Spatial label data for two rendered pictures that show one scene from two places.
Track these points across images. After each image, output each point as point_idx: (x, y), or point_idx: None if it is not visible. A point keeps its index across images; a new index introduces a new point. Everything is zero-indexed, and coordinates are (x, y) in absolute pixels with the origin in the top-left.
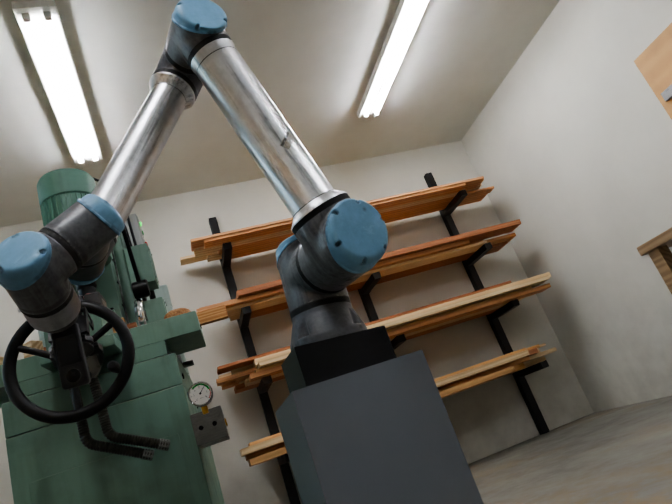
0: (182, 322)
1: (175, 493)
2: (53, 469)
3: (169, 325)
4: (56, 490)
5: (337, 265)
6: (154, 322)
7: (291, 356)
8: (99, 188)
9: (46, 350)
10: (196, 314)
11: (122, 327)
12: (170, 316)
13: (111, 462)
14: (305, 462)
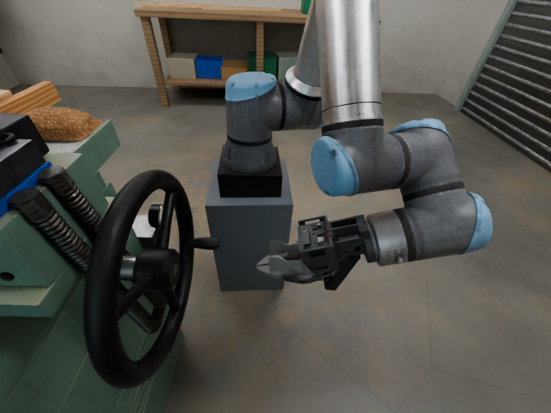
0: (106, 139)
1: (146, 298)
2: (57, 401)
3: (97, 147)
4: (74, 409)
5: (315, 127)
6: (80, 147)
7: (266, 178)
8: (380, 59)
9: (45, 286)
10: (112, 124)
11: (185, 193)
12: (86, 131)
13: None
14: (267, 232)
